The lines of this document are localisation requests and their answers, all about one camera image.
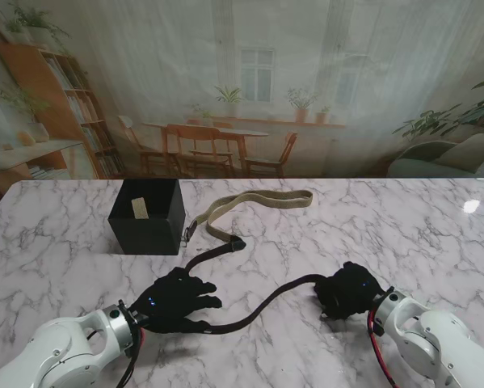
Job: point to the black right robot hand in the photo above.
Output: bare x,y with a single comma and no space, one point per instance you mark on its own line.
350,291

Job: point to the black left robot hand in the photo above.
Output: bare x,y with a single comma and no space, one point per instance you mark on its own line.
173,303

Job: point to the black belt with silver buckle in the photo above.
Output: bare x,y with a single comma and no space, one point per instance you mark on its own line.
229,327

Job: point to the beige woven belt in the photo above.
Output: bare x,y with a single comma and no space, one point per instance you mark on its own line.
139,208
266,196

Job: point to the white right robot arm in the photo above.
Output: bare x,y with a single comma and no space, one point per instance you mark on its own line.
435,339

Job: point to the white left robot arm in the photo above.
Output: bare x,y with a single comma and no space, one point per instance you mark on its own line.
64,351

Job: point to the black belt storage box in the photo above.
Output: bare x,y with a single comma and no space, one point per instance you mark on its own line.
144,234

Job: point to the printed room scene backdrop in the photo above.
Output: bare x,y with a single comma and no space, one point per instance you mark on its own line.
241,81

